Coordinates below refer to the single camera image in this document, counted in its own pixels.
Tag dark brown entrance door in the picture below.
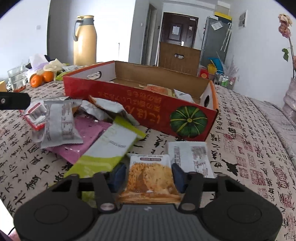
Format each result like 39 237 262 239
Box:
160 12 199 48

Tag grey white snack packet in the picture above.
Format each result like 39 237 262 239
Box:
41 99 82 149

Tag pink textured vase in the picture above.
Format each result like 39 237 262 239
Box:
282 78 296 123

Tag calligraphy print tablecloth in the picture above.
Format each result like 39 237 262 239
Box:
1 87 295 240

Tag orange tangerine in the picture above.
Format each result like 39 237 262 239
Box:
42 71 55 83
30 74 43 88

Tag wire storage rack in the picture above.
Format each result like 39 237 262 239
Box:
213 74 236 90

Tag yellow box on refrigerator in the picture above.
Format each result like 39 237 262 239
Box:
214 11 232 21

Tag orange tangerine front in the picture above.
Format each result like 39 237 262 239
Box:
30 74 43 88

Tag red pumpkin cardboard box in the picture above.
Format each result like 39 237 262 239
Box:
63 61 219 141

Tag silver snack packet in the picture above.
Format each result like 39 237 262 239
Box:
80 96 139 126

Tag red white snack packet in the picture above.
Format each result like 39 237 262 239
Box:
19 100 47 131

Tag red gift box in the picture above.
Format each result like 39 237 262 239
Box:
199 69 209 79

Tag clear plastic container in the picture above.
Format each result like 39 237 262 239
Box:
7 65 26 92

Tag grey refrigerator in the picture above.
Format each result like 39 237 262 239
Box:
200 16 232 67

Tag wooden chair back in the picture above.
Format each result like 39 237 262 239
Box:
158 42 201 76

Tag orange tangerine rear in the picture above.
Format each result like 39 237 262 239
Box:
42 71 55 83

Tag dried pink roses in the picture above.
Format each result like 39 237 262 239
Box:
277 13 296 79

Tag pink snack bag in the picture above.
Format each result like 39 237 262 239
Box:
46 117 111 164

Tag beige thermos jug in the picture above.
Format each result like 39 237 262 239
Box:
73 15 97 66

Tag white printed snack packet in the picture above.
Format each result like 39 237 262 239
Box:
168 141 216 178

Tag green white snack bag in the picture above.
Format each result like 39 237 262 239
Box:
64 116 146 178

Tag orange cracker snack packet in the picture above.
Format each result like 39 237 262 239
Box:
118 154 181 204

